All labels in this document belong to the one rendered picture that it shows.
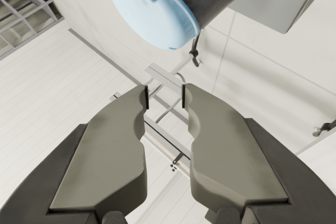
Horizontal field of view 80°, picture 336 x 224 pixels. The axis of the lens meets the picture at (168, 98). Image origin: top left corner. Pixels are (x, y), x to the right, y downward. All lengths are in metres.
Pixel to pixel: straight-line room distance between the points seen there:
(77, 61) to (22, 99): 1.27
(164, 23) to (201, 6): 0.05
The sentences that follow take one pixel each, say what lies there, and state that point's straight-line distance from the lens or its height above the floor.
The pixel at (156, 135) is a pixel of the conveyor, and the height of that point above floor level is 0.91.
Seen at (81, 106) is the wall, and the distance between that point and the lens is 4.15.
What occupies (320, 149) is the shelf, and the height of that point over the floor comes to 0.88.
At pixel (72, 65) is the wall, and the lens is 4.80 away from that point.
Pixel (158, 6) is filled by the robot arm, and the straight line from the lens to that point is 0.21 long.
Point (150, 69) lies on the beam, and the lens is 1.76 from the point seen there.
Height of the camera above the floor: 1.14
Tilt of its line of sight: 19 degrees down
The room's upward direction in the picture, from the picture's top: 135 degrees counter-clockwise
